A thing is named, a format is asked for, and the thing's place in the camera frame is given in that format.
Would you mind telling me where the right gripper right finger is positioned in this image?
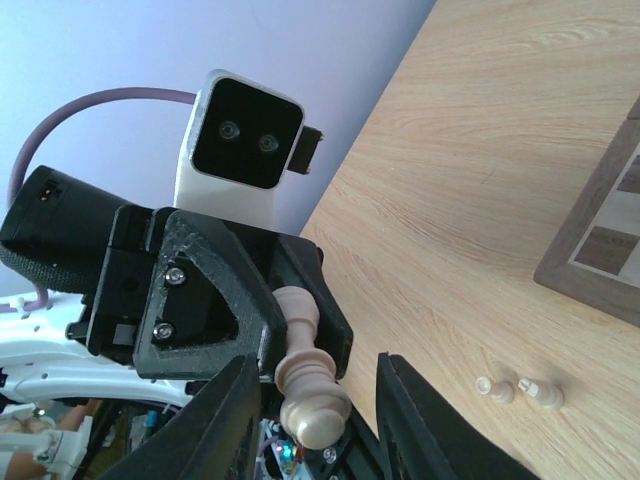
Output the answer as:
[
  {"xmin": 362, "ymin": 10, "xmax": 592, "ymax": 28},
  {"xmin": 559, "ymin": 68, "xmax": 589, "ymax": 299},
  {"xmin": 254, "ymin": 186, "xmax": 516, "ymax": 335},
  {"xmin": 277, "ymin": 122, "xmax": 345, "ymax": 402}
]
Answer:
[{"xmin": 376, "ymin": 353, "xmax": 536, "ymax": 480}]

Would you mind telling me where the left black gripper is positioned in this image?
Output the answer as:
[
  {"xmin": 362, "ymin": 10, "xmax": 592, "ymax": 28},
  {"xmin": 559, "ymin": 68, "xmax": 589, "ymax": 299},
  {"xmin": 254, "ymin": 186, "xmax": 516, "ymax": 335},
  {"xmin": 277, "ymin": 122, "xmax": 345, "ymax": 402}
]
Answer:
[{"xmin": 67, "ymin": 204, "xmax": 286, "ymax": 381}]

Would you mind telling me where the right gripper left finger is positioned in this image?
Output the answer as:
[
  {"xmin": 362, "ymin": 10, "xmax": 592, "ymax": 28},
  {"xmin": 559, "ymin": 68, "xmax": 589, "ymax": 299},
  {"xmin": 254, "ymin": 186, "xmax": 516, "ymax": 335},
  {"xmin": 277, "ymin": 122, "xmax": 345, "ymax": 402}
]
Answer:
[{"xmin": 102, "ymin": 355, "xmax": 261, "ymax": 480}]

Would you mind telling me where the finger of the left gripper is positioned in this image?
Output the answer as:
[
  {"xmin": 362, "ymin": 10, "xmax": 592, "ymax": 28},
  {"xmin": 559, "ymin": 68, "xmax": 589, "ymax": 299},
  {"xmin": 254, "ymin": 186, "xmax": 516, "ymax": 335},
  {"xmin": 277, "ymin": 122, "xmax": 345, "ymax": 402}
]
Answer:
[{"xmin": 272, "ymin": 234, "xmax": 354, "ymax": 378}]

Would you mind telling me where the light chess bishop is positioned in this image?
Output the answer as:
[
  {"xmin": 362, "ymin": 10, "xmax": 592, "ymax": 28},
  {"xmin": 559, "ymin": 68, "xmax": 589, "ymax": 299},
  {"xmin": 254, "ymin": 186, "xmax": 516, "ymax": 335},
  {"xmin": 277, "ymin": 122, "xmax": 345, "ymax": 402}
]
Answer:
[{"xmin": 273, "ymin": 286, "xmax": 352, "ymax": 450}]

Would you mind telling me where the light chess piece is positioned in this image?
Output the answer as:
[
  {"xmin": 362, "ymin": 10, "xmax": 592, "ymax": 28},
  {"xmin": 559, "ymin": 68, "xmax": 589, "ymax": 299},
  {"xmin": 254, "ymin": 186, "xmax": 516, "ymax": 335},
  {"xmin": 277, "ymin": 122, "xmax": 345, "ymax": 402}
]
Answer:
[{"xmin": 517, "ymin": 377, "xmax": 564, "ymax": 410}]

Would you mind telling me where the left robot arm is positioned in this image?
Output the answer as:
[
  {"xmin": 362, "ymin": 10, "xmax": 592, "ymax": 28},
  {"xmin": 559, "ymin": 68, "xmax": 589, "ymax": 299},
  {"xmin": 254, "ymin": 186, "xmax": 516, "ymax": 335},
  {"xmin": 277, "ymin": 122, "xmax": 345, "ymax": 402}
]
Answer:
[{"xmin": 1, "ymin": 166, "xmax": 353, "ymax": 479}]

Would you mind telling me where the light chess pawn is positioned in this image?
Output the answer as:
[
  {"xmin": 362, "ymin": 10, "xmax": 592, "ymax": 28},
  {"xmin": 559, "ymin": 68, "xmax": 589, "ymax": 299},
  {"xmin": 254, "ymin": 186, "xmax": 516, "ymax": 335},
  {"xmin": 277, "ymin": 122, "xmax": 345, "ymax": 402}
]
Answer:
[{"xmin": 475, "ymin": 376, "xmax": 514, "ymax": 404}]

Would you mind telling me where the wooden chessboard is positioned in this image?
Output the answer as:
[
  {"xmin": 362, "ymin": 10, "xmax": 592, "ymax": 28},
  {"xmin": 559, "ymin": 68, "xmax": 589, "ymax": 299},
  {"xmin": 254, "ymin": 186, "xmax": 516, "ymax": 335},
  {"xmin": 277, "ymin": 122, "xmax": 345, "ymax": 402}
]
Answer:
[{"xmin": 534, "ymin": 103, "xmax": 639, "ymax": 326}]

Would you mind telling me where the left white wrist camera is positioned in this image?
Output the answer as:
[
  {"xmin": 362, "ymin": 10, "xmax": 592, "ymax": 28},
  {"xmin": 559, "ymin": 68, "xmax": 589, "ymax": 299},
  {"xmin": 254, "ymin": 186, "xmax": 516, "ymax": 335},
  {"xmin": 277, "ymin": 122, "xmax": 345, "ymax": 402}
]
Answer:
[{"xmin": 173, "ymin": 69, "xmax": 323, "ymax": 230}]

